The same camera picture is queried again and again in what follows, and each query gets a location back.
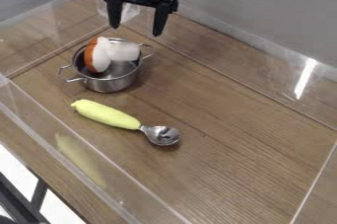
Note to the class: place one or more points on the silver metal pot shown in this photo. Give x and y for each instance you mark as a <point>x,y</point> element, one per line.
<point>113,80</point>

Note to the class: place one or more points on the red and white toy mushroom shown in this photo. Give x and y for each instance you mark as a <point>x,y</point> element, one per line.
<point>101,52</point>

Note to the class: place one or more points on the black metal table frame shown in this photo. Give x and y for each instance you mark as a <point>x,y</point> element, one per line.
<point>24,211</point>

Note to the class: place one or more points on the spoon with yellow handle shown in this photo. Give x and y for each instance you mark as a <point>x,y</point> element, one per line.
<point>160,135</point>

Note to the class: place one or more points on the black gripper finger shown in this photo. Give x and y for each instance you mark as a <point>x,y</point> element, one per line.
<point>113,12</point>
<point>160,18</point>

